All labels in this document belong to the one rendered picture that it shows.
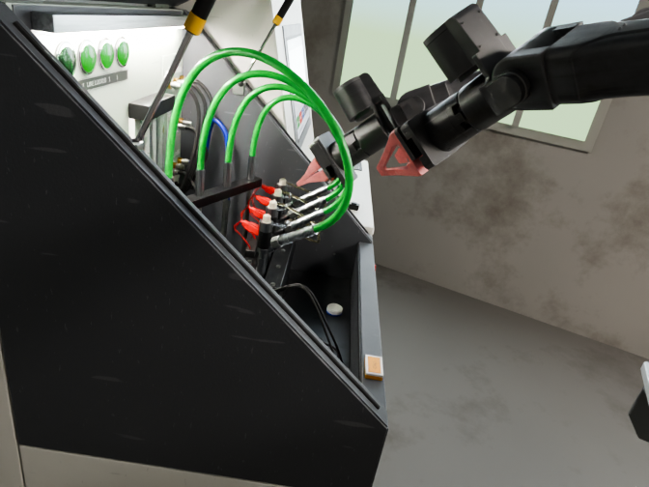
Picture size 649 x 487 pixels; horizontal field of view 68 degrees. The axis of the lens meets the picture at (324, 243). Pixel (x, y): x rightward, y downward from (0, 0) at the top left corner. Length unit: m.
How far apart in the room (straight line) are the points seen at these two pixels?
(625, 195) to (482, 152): 0.77
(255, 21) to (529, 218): 2.18
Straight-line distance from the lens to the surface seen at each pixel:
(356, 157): 0.86
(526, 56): 0.52
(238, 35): 1.28
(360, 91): 0.86
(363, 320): 0.99
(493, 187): 3.02
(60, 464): 0.98
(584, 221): 3.05
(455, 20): 0.58
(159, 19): 1.04
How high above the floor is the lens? 1.49
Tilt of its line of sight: 25 degrees down
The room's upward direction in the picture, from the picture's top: 10 degrees clockwise
